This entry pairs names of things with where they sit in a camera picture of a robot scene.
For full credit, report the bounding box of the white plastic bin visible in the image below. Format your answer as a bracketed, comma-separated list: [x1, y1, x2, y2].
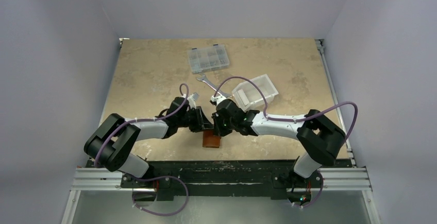
[232, 74, 279, 111]

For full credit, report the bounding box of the brown leather card holder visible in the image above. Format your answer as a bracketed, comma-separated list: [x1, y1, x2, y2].
[202, 130, 221, 148]

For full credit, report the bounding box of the silver open-end wrench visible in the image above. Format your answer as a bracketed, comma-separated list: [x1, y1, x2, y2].
[196, 74, 232, 98]

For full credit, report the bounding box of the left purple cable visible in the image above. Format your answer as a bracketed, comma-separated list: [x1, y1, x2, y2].
[93, 83, 190, 217]

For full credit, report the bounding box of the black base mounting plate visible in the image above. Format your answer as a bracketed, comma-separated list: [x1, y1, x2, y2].
[120, 160, 323, 201]

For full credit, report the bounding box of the clear plastic screw organizer box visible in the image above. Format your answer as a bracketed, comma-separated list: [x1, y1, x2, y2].
[187, 44, 230, 74]

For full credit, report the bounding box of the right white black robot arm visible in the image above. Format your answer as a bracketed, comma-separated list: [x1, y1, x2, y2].
[212, 99, 346, 186]

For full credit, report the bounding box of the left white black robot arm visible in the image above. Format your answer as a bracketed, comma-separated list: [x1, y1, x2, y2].
[84, 97, 214, 187]

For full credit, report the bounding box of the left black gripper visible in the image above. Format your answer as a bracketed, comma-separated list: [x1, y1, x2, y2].
[177, 106, 214, 133]

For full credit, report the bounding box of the purple cable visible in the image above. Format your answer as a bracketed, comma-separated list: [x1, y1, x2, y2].
[211, 76, 359, 210]
[93, 83, 190, 217]

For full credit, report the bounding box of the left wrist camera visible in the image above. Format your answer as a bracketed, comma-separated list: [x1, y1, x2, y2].
[187, 92, 199, 109]

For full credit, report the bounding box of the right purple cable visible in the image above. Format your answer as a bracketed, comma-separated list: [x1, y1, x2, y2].
[211, 76, 359, 210]

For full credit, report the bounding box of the white card in bin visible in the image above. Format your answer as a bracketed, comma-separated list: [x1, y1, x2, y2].
[237, 89, 250, 106]

